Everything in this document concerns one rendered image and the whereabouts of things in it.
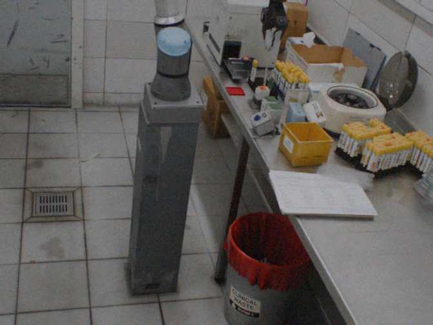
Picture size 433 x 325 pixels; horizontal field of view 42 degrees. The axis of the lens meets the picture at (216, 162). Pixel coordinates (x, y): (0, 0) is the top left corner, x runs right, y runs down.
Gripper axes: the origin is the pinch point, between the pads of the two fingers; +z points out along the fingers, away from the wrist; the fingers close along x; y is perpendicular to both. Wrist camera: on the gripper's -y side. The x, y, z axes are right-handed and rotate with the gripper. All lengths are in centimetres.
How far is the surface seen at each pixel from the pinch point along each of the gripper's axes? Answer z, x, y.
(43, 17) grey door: 48, 86, 164
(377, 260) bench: 24, -5, -94
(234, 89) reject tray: 24.1, 6.7, 13.7
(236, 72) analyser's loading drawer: 19.4, 4.8, 21.2
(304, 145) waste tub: 15.7, 0.3, -46.2
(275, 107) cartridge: 17.7, -0.6, -14.7
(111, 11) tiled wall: 44, 44, 170
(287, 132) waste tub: 15.9, 3.3, -37.1
